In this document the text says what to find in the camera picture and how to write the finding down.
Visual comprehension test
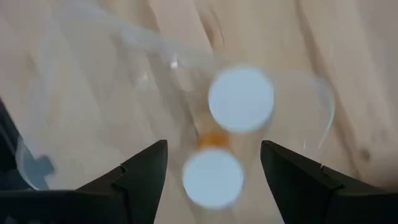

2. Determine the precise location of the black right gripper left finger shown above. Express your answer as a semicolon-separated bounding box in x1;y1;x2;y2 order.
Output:
76;139;169;224

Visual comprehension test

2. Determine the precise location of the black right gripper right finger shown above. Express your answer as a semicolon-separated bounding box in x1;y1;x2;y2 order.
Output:
260;139;388;224

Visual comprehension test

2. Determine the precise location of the clear bag of orange bottles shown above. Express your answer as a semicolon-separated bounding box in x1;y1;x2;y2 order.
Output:
14;0;336;224

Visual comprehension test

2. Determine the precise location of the black aluminium table frame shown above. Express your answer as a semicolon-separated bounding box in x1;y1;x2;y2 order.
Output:
0;99;19;191

